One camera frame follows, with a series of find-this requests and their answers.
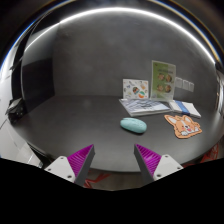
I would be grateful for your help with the green menu sign stand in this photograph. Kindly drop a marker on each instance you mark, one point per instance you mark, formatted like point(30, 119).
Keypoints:
point(163, 80)

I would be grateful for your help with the orange corgi-shaped mouse pad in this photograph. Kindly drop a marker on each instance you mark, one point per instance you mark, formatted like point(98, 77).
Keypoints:
point(183, 126)

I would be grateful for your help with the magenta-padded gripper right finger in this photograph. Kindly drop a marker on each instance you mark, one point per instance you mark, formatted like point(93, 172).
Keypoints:
point(165, 165)

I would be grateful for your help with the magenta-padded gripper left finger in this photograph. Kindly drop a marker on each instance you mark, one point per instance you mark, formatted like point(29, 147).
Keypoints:
point(63, 166)

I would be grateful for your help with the white book with blue band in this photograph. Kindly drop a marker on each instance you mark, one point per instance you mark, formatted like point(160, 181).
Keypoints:
point(186, 108)

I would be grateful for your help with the grey striped book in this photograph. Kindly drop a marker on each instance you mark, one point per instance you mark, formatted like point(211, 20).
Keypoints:
point(144, 106)

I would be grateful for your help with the mint green computer mouse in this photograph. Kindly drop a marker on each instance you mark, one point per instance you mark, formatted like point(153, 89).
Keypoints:
point(133, 125)

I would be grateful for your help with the white sticker sheet card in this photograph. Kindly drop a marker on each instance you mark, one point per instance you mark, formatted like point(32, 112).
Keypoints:
point(135, 89)

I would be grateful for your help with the black panel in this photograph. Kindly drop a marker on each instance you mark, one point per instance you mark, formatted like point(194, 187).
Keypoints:
point(36, 85)

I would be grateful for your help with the white wall sockets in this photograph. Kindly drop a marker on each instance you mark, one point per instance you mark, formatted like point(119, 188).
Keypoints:
point(185, 85)

